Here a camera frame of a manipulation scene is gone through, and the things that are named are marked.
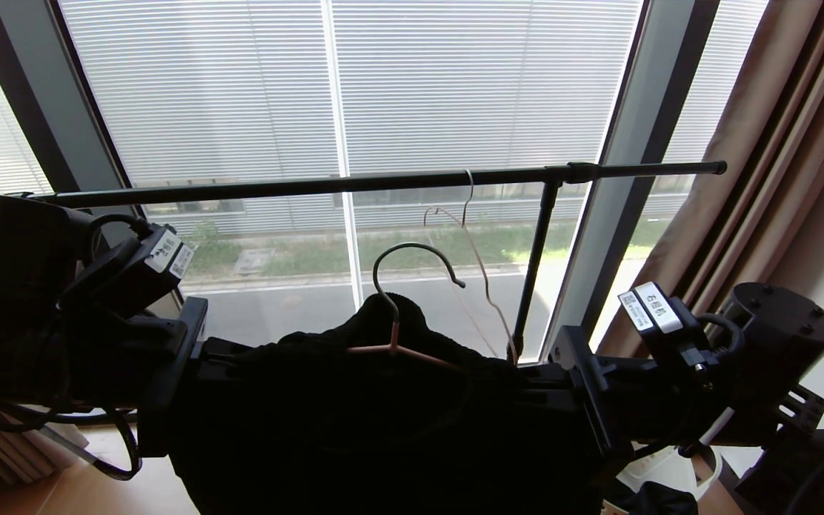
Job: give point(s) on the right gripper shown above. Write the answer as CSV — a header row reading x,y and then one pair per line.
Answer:
x,y
634,400

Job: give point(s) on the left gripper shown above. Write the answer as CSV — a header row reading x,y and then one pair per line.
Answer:
x,y
162,357

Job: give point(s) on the black shorts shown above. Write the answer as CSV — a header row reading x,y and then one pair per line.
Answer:
x,y
355,429

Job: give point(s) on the pink clothes hanger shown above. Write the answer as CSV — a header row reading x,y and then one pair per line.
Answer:
x,y
394,336
471,193

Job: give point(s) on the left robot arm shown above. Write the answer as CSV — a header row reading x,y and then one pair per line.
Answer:
x,y
26,243

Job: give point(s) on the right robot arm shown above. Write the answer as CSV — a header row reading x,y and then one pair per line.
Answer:
x,y
777,329

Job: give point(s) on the white laundry basket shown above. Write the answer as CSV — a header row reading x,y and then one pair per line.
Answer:
x,y
662,465

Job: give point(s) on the heap of black clothes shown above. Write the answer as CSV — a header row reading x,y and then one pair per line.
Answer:
x,y
659,501

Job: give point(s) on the black clothes rack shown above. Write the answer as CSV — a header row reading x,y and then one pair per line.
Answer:
x,y
312,187

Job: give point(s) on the brown curtain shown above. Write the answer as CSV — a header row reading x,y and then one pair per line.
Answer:
x,y
762,143
4,443

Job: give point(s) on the window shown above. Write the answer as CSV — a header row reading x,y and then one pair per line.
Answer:
x,y
240,107

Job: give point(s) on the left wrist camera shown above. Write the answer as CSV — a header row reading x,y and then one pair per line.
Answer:
x,y
140,272

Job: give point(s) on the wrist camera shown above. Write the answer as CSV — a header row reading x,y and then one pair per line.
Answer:
x,y
659,315
140,272

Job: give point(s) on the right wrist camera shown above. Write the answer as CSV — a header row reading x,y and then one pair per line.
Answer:
x,y
659,315

